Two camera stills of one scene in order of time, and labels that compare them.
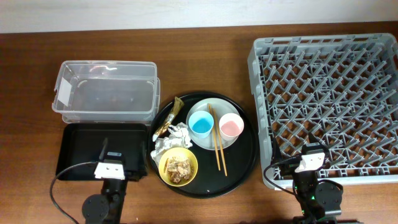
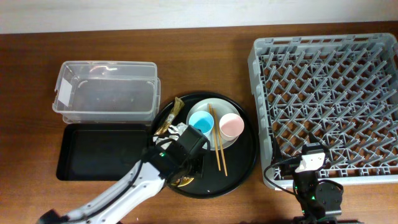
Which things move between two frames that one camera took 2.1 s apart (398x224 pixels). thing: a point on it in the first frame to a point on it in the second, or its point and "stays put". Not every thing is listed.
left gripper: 140,165 to 198,170
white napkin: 178,137 stays put
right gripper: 288,167 stays put
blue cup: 201,122 stays put
